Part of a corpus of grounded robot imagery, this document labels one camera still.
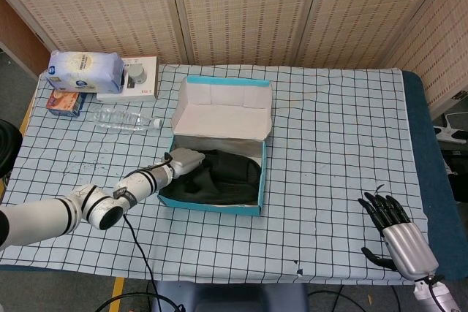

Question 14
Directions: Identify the dark blue padded table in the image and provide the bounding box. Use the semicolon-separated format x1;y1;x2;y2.
401;69;458;286

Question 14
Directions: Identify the blue cardboard shoe box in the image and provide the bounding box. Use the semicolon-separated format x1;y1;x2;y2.
156;75;274;217

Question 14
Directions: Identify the blue white tissue pack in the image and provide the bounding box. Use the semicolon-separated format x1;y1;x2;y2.
44;50;124;94

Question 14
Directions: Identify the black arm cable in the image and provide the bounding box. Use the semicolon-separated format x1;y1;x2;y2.
425;274;446;301
122;151;175;312

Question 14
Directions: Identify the small grey jar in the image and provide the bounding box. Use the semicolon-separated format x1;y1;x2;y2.
124;63;147;85

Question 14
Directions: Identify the clear plastic water bottle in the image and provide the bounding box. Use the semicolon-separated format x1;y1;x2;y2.
94;107;162;133

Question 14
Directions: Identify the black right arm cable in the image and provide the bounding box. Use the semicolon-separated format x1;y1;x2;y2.
425;274;446;301

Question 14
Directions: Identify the black round stool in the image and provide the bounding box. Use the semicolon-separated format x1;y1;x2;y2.
0;118;23;178

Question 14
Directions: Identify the woven bamboo folding screen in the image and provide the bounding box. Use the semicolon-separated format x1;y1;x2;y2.
0;0;468;108

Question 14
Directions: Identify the blue orange packet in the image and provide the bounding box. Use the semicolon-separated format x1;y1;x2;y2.
46;88;87;118

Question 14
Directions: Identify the flat white cardboard box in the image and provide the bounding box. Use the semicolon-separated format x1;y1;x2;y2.
97;56;159;102

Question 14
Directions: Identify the white plastic chair base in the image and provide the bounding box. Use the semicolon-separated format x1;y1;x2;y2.
434;113;468;144

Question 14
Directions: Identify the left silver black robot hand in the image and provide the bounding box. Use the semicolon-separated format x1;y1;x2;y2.
166;148;205;180

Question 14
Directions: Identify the dark blue chair seat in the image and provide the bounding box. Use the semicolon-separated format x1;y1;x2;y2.
151;282;310;312

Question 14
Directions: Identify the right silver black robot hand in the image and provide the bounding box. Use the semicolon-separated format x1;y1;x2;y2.
358;191;439;284

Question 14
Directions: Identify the light blue checkered tablecloth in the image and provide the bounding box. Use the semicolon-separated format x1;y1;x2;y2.
0;64;436;286

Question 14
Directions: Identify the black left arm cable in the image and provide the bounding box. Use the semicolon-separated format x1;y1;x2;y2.
122;151;175;312

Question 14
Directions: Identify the black equipment case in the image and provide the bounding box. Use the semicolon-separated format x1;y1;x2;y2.
440;143;468;203

